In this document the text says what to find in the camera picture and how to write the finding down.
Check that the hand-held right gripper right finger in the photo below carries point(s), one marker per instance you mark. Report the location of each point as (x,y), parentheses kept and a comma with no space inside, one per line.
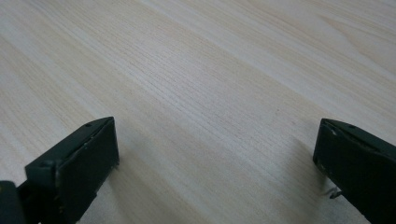
(358,161)

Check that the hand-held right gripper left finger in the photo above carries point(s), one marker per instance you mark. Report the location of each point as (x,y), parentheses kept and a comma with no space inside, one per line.
(77,168)

